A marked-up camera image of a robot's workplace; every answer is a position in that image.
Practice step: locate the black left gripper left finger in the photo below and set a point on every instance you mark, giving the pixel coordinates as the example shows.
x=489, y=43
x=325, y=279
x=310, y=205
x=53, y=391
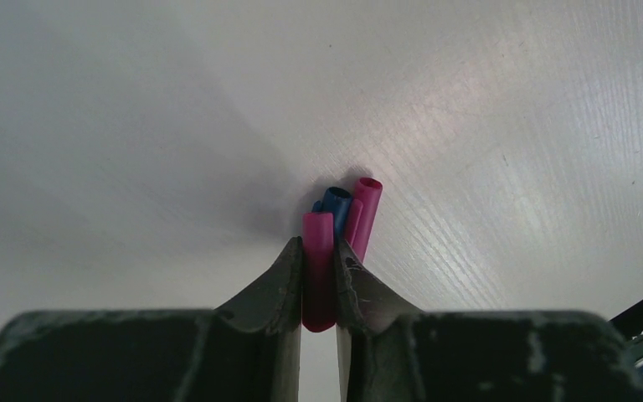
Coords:
x=247, y=349

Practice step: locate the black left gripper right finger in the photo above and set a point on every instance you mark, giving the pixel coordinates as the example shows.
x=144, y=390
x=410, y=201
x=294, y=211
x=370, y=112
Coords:
x=391, y=350

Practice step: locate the magenta pen cap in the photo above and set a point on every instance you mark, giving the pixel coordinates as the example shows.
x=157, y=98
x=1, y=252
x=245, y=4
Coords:
x=361, y=215
x=319, y=311

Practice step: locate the blue pen cap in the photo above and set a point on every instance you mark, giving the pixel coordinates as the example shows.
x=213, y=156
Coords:
x=336, y=201

